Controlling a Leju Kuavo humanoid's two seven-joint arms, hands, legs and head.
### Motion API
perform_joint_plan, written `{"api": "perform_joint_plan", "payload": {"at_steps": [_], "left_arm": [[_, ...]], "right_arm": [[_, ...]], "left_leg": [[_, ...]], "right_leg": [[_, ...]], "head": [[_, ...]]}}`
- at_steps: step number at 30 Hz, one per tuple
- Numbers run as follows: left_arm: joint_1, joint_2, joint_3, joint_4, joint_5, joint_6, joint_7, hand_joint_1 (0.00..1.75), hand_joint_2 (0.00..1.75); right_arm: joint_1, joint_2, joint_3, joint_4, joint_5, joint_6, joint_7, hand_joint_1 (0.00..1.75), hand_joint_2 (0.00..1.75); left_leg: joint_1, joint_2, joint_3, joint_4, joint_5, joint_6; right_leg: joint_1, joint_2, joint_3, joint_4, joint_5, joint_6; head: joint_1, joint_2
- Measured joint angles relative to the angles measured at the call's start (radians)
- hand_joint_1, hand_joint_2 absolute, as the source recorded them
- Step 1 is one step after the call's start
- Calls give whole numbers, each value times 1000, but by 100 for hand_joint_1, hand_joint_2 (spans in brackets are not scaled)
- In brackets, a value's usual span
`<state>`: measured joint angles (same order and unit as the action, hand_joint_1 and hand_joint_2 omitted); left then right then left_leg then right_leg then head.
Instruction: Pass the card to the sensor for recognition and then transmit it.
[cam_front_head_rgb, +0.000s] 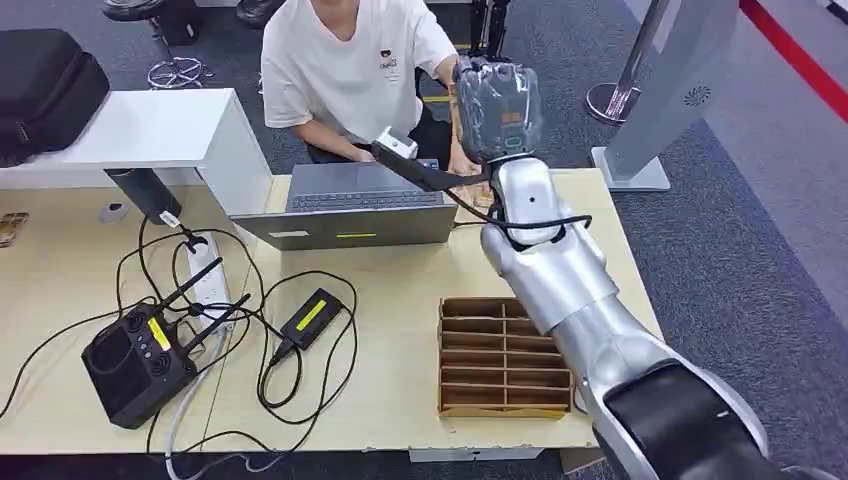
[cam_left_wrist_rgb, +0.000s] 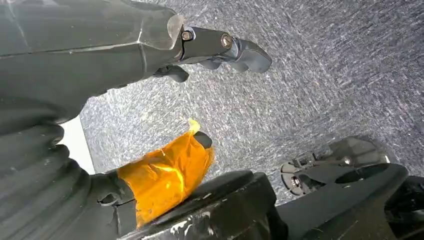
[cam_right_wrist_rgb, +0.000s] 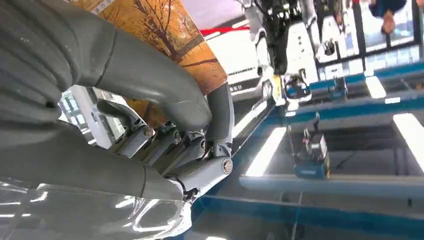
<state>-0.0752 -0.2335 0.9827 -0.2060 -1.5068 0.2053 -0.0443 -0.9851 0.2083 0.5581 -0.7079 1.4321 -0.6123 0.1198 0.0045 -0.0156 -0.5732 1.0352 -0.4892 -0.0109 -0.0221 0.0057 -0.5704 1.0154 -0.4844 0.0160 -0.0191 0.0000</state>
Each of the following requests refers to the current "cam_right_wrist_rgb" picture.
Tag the person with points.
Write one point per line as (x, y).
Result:
(388, 23)

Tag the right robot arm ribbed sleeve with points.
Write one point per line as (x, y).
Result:
(26, 66)

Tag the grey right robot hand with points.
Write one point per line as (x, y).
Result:
(149, 76)

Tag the blue gantry hoist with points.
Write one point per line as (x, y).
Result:
(313, 162)

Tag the blue gantry beam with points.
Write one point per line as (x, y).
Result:
(364, 106)

